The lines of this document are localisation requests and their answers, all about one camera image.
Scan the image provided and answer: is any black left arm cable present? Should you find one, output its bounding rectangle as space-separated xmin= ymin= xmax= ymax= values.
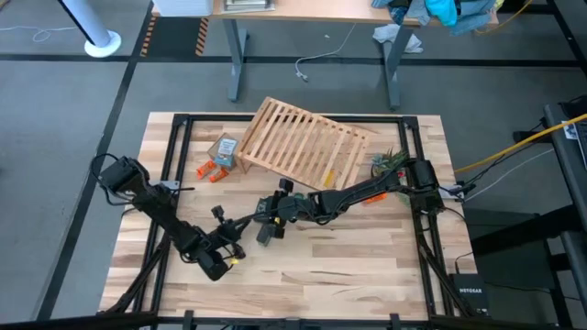
xmin=89 ymin=152 xmax=135 ymax=208

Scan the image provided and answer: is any succulent plant in black pot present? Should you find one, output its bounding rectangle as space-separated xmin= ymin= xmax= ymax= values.
xmin=370 ymin=147 xmax=412 ymax=178

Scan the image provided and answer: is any grey floor cable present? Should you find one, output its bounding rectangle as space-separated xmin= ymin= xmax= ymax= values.
xmin=462 ymin=148 xmax=556 ymax=190

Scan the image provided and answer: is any blue cloth pile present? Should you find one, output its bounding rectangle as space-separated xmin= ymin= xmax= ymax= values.
xmin=371 ymin=0 xmax=499 ymax=37

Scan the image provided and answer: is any thin white cord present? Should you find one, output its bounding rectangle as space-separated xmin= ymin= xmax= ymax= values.
xmin=0 ymin=25 xmax=79 ymax=43

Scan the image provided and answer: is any black square block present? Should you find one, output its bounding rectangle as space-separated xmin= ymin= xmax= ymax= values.
xmin=255 ymin=223 xmax=286 ymax=248

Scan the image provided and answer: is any light blue packet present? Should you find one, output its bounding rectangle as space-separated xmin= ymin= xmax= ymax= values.
xmin=215 ymin=137 xmax=239 ymax=169

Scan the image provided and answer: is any wooden slatted shelf rack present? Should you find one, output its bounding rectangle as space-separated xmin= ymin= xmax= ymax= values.
xmin=236 ymin=95 xmax=371 ymax=193

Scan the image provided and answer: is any black network router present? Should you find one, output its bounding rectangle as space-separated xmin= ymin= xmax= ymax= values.
xmin=448 ymin=273 xmax=491 ymax=317

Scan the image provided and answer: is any black aluminium table frame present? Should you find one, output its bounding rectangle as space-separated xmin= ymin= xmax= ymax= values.
xmin=98 ymin=113 xmax=478 ymax=322

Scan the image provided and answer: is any white power strip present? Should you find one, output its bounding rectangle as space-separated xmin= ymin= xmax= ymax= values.
xmin=437 ymin=182 xmax=478 ymax=201

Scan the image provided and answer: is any brown cardboard box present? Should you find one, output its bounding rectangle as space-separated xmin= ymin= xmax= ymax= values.
xmin=206 ymin=132 xmax=239 ymax=171

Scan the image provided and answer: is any white cloth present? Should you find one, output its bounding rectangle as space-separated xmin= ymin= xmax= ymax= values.
xmin=371 ymin=23 xmax=424 ymax=55

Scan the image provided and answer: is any teal cloth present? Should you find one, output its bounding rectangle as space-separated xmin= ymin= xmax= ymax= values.
xmin=424 ymin=0 xmax=460 ymax=28

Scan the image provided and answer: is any thick yellow cable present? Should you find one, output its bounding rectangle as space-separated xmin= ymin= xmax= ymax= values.
xmin=453 ymin=112 xmax=587 ymax=175

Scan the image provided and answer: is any wooden desk with grey legs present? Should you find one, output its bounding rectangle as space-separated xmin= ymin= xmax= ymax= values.
xmin=150 ymin=0 xmax=499 ymax=111

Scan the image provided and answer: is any white pole with round base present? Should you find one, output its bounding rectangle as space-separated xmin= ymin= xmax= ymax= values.
xmin=59 ymin=0 xmax=123 ymax=60

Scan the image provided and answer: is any stack of papers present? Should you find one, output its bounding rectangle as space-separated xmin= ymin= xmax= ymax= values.
xmin=223 ymin=0 xmax=276 ymax=14

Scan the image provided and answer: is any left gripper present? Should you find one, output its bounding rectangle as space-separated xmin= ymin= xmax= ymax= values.
xmin=205 ymin=215 xmax=253 ymax=252

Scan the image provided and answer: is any white floor cable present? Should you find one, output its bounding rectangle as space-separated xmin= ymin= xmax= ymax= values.
xmin=294 ymin=22 xmax=358 ymax=83

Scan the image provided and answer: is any thin yellow cable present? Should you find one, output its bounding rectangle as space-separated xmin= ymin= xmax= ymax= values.
xmin=474 ymin=0 xmax=536 ymax=37

